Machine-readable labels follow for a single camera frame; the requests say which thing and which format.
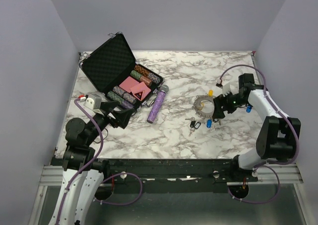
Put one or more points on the pink card deck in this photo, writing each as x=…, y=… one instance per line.
x=128, y=83

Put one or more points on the black mounting base rail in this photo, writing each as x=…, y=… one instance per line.
x=173, y=176

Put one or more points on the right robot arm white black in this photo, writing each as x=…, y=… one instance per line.
x=278, y=139

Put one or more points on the blue key tag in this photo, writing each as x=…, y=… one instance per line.
x=209, y=123
x=248, y=109

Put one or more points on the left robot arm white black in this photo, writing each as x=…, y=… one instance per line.
x=82, y=172

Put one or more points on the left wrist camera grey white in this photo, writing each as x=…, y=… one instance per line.
x=93, y=102

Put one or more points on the pink card box triangle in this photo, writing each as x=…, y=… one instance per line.
x=140, y=91

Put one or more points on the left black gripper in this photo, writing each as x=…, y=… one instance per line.
x=121, y=119

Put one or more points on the yellow key tag upper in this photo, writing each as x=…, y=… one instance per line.
x=210, y=93

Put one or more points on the purple glitter microphone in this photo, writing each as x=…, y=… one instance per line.
x=157, y=103

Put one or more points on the black clear key tag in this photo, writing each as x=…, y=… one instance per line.
x=197, y=125

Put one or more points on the blue key tag far right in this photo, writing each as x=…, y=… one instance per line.
x=248, y=109

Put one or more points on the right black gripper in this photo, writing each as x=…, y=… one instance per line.
x=218, y=102

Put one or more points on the black poker chip case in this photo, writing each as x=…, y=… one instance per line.
x=111, y=64

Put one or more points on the silver key black tag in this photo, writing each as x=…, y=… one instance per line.
x=192, y=122

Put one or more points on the round metal keyring disc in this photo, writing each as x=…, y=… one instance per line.
x=204, y=106

